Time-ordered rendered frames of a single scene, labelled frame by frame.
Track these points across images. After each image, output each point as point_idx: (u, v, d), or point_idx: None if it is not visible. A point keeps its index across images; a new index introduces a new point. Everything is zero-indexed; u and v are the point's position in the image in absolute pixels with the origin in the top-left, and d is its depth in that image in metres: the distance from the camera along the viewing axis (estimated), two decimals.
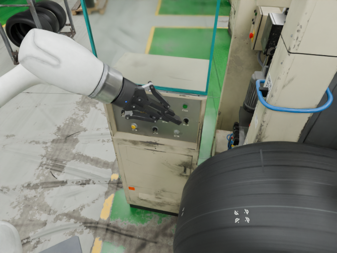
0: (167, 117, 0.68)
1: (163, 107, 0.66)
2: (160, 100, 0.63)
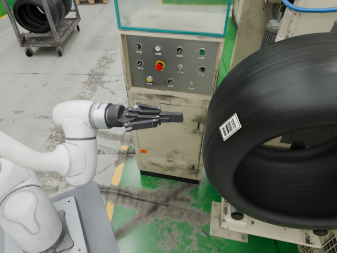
0: None
1: None
2: (144, 127, 0.71)
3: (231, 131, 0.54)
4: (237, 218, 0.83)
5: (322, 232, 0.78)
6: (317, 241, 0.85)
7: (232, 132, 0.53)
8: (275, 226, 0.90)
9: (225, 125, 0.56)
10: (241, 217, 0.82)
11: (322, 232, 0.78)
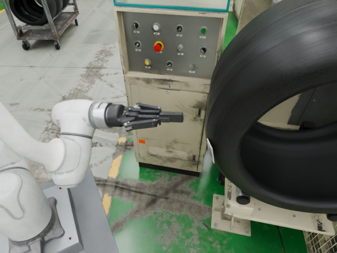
0: None
1: None
2: (143, 126, 0.71)
3: (211, 154, 0.60)
4: (243, 200, 0.74)
5: (331, 219, 0.71)
6: (331, 229, 0.78)
7: (212, 155, 0.60)
8: (284, 213, 0.82)
9: (209, 150, 0.63)
10: (238, 200, 0.75)
11: (331, 219, 0.72)
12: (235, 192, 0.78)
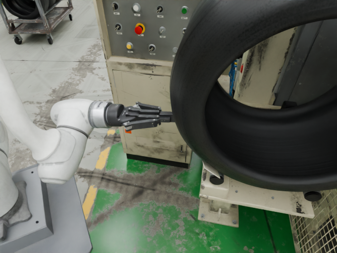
0: None
1: None
2: (143, 126, 0.71)
3: (211, 172, 0.65)
4: (216, 182, 0.71)
5: (317, 197, 0.66)
6: (310, 211, 0.74)
7: (211, 172, 0.65)
8: (262, 195, 0.78)
9: (213, 168, 0.68)
10: (220, 181, 0.70)
11: (317, 197, 0.66)
12: None
